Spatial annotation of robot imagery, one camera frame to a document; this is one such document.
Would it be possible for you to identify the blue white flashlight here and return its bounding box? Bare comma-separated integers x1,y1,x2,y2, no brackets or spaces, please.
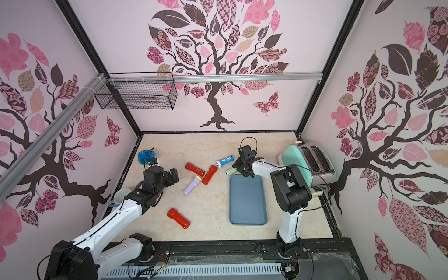
215,155,235,168

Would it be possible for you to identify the red flashlight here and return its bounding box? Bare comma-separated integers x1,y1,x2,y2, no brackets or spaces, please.
167,208,190,229
185,162,205,177
202,165,218,186

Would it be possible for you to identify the purple yellow flashlight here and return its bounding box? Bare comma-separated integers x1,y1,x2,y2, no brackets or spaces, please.
182,176,202,196

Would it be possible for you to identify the blue plastic tray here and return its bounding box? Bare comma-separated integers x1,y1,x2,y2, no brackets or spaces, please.
229,175,268,225

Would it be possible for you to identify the green yellow flashlight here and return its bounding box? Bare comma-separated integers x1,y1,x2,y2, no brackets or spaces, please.
225,168,238,177

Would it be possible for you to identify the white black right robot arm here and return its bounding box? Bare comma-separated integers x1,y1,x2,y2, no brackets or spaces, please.
232,157,312,258

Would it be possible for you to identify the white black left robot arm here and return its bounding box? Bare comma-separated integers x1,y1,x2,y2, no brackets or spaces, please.
44,164,179,280

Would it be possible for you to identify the blue lidded snack cup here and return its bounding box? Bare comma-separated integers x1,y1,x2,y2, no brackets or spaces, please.
137,150,156,166

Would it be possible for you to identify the blue floral mug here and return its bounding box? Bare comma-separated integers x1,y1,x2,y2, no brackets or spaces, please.
108,188,132,208

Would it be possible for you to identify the mint green toaster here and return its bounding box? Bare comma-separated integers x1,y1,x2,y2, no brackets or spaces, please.
278,142,337,187

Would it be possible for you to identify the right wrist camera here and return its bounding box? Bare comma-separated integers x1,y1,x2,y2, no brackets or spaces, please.
238,145,257,162

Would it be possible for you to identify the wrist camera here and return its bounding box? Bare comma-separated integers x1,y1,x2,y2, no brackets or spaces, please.
238,145,257,162
148,157,159,166

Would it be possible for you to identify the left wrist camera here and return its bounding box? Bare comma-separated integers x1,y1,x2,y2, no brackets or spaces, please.
148,157,159,166

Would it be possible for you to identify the black wire basket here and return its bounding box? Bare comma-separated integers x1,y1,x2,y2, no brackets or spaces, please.
94,72,178,110

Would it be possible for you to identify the aluminium frame rail back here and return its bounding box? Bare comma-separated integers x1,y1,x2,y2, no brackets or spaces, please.
108,72,323,84

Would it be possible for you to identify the aluminium frame rail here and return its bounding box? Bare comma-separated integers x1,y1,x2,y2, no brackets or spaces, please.
108,72,323,84
1,73,107,202

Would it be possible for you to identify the white slotted cable duct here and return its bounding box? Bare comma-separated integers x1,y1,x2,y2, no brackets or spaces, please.
103,263,284,280

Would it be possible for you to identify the aluminium frame rail left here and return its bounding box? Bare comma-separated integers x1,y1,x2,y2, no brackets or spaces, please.
1,73,107,202

